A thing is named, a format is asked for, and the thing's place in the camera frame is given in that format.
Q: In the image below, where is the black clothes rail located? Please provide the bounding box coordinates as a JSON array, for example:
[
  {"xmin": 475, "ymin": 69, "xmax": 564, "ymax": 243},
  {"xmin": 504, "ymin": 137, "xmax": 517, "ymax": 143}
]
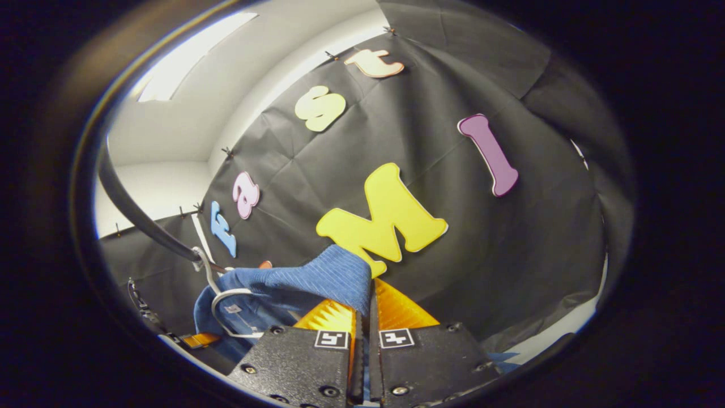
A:
[{"xmin": 97, "ymin": 139, "xmax": 227, "ymax": 273}]

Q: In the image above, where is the row of small backdrop clips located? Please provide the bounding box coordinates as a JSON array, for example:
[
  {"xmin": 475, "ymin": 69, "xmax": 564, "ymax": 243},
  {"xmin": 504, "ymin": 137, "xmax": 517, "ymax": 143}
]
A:
[{"xmin": 113, "ymin": 25, "xmax": 397, "ymax": 236}]

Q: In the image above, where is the blue jacket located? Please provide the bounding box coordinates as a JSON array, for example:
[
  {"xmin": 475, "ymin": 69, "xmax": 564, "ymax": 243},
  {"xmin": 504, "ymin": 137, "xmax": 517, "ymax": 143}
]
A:
[{"xmin": 194, "ymin": 245, "xmax": 519, "ymax": 375}]

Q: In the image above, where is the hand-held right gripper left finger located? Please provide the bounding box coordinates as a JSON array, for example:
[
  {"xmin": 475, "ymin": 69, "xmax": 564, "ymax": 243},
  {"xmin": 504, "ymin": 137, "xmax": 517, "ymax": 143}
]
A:
[{"xmin": 225, "ymin": 298, "xmax": 366, "ymax": 408}]

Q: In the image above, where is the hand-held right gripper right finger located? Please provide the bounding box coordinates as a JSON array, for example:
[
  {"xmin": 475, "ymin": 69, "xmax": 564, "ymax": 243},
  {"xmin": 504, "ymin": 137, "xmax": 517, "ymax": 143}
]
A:
[{"xmin": 368, "ymin": 278, "xmax": 502, "ymax": 408}]

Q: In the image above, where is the white clothes hanger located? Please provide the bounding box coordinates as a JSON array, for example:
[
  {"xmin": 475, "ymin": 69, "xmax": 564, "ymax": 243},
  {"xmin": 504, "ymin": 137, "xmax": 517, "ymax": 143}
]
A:
[{"xmin": 191, "ymin": 246, "xmax": 266, "ymax": 339}]

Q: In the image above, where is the black backdrop cloth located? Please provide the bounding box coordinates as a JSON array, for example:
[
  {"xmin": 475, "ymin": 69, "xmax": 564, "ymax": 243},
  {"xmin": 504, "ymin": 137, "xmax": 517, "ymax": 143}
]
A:
[{"xmin": 99, "ymin": 0, "xmax": 636, "ymax": 363}]

